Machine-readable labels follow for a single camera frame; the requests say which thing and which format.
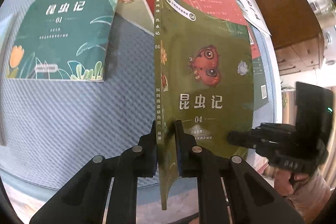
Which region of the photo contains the dark green packet at right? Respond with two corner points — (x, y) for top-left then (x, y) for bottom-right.
(249, 26), (269, 110)

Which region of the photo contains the olive green butterfly book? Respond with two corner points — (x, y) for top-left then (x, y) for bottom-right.
(155, 0), (255, 211)

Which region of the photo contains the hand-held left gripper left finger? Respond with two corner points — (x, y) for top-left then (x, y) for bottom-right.
(29, 120), (160, 224)

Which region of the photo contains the white book with golden picture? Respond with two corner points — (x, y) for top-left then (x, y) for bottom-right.
(231, 0), (272, 37)

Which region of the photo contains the brown wooden cabinet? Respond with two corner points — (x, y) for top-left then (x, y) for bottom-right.
(248, 0), (326, 77)

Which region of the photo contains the person's right forearm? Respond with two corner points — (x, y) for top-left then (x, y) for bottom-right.
(285, 169), (334, 224)

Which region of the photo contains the light blue desk mat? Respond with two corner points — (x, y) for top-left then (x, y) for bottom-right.
(0, 0), (273, 190)

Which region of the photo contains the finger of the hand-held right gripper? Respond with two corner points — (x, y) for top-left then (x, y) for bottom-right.
(226, 130), (279, 151)
(256, 122), (298, 136)

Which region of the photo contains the person's right hand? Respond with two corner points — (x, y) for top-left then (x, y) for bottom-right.
(272, 166), (313, 197)

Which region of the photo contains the red workbook with white label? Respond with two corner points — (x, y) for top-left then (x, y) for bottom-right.
(151, 0), (259, 56)

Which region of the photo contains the teal green leafy book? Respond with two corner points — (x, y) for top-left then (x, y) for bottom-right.
(5, 0), (128, 82)

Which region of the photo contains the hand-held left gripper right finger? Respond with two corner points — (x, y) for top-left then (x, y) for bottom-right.
(175, 120), (306, 224)

